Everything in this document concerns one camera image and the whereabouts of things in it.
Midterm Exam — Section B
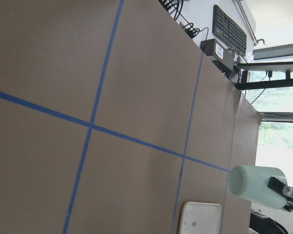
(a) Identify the green plastic cup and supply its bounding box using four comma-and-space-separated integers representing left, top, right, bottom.
229, 165, 287, 210

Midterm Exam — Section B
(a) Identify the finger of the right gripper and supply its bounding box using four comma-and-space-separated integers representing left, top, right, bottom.
268, 176, 293, 199

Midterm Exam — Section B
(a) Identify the black device on desk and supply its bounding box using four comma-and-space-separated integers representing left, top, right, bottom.
200, 39, 234, 71

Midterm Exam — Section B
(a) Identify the black keyboard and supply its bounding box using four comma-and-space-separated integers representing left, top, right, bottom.
212, 5, 247, 56

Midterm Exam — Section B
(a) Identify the cream rabbit print tray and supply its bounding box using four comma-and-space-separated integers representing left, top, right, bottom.
178, 202, 222, 234

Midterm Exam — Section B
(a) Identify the orange black connector strip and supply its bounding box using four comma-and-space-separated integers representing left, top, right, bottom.
179, 22, 201, 39

